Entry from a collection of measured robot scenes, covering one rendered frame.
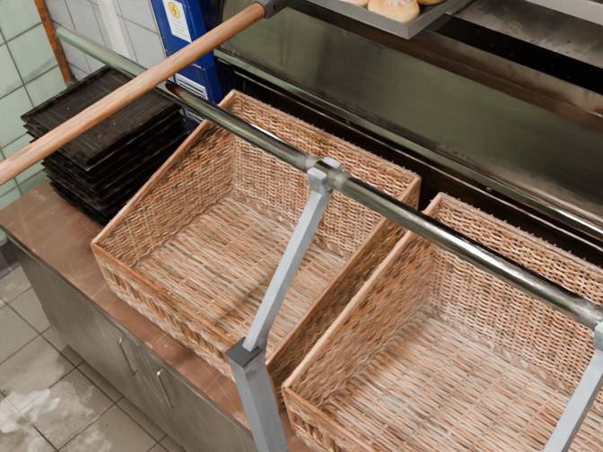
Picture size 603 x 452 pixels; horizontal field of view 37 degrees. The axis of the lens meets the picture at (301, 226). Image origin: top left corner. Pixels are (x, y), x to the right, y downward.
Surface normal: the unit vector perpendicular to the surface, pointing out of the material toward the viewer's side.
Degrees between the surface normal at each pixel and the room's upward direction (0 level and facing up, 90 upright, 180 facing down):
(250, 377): 90
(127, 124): 0
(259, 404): 90
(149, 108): 0
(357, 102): 70
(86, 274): 0
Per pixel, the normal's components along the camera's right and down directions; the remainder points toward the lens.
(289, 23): -0.71, 0.29
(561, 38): -0.14, -0.72
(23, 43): 0.70, 0.42
